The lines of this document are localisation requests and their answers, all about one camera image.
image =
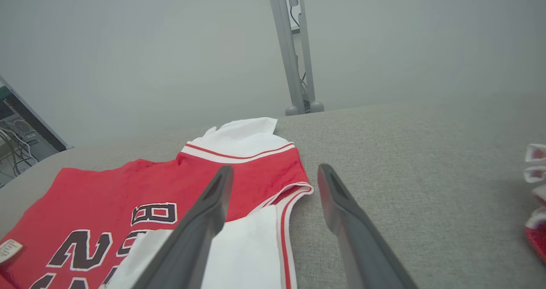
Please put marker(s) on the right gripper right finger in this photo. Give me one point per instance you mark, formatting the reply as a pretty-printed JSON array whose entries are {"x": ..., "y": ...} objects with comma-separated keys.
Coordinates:
[{"x": 354, "y": 233}]

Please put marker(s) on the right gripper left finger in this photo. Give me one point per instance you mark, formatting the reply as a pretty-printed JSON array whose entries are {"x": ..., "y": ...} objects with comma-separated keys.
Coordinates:
[{"x": 200, "y": 225}]

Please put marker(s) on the red white basketball jersey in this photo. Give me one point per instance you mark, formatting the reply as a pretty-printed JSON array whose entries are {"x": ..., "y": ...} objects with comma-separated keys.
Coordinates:
[{"x": 106, "y": 186}]

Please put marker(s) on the folded red white garment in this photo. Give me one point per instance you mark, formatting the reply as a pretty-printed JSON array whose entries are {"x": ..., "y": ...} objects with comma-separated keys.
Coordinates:
[{"x": 538, "y": 238}]

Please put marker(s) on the open grey computer cabinet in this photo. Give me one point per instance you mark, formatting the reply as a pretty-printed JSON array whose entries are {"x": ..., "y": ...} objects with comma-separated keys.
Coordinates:
[{"x": 17, "y": 135}]

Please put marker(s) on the grey metal partition post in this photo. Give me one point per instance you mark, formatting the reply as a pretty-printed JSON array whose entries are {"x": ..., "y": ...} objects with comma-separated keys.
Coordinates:
[{"x": 286, "y": 46}]

